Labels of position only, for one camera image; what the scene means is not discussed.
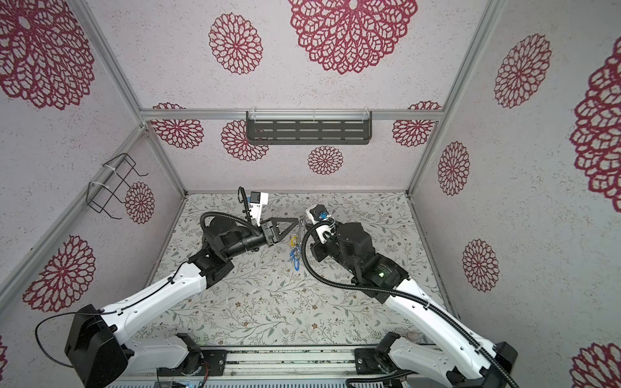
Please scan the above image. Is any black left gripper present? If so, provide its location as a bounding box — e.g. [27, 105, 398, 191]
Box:
[224, 217, 298, 260]

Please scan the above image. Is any blue key tag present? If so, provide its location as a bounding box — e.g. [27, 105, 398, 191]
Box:
[289, 246, 301, 272]

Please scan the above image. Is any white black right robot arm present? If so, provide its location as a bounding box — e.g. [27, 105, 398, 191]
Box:
[301, 219, 518, 387]

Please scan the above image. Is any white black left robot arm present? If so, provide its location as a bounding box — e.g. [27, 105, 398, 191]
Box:
[65, 212, 299, 387]

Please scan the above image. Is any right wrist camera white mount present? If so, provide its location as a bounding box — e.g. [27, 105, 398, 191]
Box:
[306, 204, 336, 244]

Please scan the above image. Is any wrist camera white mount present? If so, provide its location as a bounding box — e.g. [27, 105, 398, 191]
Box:
[237, 187, 268, 226]
[306, 204, 336, 244]

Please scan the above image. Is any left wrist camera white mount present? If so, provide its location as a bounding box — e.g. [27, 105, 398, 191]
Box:
[237, 187, 268, 226]

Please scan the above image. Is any black corrugated left cable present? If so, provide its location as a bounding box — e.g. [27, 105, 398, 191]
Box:
[200, 211, 263, 243]

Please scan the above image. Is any black corrugated cable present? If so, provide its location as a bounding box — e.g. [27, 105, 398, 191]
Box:
[200, 211, 263, 243]
[300, 220, 521, 388]

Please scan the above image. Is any thin black left cable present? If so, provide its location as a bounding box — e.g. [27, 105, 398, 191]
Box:
[33, 261, 188, 369]

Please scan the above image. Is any dark grey wall shelf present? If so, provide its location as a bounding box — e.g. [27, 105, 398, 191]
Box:
[245, 111, 373, 146]

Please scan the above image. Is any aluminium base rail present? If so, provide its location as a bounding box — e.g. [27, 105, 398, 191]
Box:
[110, 344, 440, 387]

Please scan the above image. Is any black corrugated right cable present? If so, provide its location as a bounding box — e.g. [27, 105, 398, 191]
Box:
[300, 220, 521, 388]

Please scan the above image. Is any black wire wall rack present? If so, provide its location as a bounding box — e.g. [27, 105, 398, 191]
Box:
[85, 153, 148, 221]

